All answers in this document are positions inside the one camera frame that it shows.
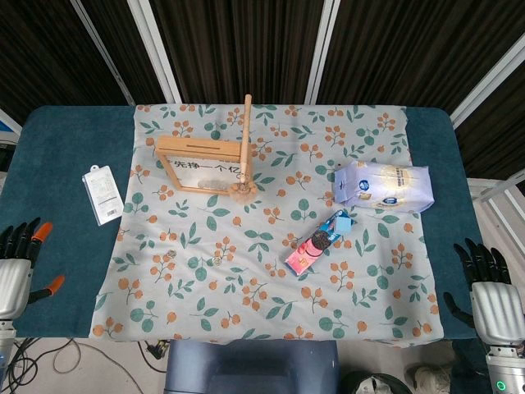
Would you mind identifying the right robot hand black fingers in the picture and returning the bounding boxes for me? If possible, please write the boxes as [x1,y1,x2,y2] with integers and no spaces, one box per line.
[442,237,525,346]

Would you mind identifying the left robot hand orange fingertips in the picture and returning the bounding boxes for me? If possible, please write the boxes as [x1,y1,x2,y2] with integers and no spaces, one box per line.
[0,217,66,321]

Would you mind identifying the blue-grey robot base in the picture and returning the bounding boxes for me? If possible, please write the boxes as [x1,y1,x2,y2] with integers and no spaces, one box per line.
[163,339,340,394]

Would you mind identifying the coins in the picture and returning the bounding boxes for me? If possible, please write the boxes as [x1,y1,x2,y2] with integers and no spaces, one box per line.
[198,177,229,192]

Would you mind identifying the blue jeans leg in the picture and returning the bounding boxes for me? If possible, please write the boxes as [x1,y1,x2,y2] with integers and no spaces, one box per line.
[452,339,493,394]

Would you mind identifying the white shoe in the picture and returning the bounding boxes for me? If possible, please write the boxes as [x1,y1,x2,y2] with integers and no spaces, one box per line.
[405,364,454,393]

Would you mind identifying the white flat plastic package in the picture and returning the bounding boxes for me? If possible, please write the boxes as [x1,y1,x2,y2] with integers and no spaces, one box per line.
[81,164,125,227]

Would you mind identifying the black bin with bag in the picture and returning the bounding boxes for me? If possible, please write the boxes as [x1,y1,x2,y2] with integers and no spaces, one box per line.
[342,371,411,394]

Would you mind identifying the teal table cover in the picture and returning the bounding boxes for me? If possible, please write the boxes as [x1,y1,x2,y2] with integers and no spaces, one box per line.
[0,105,504,341]

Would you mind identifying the black power plug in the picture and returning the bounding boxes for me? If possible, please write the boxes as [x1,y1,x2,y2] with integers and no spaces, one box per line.
[145,340,171,362]

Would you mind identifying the white board with blue edge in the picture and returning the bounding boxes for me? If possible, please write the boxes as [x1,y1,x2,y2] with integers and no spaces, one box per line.
[0,108,24,140]

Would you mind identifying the white purple snack bag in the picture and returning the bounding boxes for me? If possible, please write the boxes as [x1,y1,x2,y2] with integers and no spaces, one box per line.
[333,159,435,213]

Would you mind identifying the dark ribbed partition panel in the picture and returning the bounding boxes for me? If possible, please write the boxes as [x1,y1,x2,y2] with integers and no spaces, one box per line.
[454,71,525,180]
[149,0,325,104]
[317,0,525,114]
[0,0,132,126]
[77,0,167,103]

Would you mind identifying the light blue cube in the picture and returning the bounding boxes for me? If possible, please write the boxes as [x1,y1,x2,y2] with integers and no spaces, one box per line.
[332,216,354,235]

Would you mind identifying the pink blue cookie box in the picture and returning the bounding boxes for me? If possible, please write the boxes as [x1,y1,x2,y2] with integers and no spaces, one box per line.
[284,208,358,277]

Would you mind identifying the floral printed tablecloth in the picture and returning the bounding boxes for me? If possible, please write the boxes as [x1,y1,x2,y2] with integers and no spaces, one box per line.
[89,103,446,349]

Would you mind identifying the wooden stick stand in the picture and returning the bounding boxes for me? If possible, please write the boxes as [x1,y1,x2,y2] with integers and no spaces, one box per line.
[240,94,253,184]

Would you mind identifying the black floor cable bundle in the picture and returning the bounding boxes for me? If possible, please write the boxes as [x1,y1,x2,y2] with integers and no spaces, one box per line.
[0,337,40,394]

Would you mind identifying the beige floor cable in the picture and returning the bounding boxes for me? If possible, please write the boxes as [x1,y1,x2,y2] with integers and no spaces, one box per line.
[52,338,166,375]

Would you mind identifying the white metal rack frame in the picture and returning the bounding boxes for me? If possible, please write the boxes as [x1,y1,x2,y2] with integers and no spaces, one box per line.
[467,170,525,247]

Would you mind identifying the white partition post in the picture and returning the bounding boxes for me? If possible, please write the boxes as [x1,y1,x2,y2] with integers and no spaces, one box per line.
[126,0,182,103]
[304,0,341,104]
[449,39,525,128]

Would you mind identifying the wooden coin bank box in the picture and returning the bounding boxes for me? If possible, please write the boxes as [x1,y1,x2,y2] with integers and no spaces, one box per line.
[154,135,253,197]

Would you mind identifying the thin grey partition post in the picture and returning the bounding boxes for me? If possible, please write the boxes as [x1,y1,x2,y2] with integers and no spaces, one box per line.
[69,0,136,106]

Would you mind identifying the fluffy beige pompom keychain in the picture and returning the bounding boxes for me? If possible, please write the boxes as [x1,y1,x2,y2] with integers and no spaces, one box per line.
[229,174,260,205]

